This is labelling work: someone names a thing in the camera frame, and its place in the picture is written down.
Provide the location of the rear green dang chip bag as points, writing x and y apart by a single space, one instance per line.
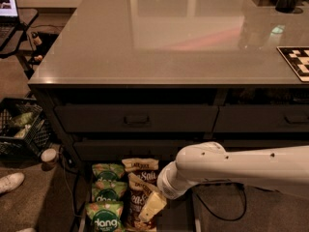
108 171

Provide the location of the black side desk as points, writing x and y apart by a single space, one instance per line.
26 17

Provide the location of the brown sea salt chip bag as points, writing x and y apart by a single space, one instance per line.
145 169
139 192

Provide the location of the green bag in crate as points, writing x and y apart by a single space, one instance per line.
21 120

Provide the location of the front green dang chip bag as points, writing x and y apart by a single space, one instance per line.
105 216

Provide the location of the black plastic crate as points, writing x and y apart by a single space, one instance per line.
29 141

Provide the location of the black white fiducial marker board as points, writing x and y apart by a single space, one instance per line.
297 58

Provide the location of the top right drawer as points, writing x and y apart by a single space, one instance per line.
262 118

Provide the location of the white shoe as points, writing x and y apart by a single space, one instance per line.
11 182

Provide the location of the middle green dang chip bag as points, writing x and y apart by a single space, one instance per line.
108 190

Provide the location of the laptop computer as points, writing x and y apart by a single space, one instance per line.
9 20

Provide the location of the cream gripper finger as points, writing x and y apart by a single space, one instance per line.
155 203

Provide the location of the grey kitchen counter island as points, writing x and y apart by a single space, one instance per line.
208 52

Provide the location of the top left drawer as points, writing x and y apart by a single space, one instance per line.
136 117

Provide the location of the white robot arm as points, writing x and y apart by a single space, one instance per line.
281 169

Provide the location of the middle left drawer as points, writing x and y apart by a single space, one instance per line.
122 149

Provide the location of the green dang chip bag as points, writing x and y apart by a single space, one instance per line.
108 190
108 171
105 216

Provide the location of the open bottom left drawer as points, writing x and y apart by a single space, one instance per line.
178 215

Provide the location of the middle right drawer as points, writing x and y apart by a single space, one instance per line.
246 144

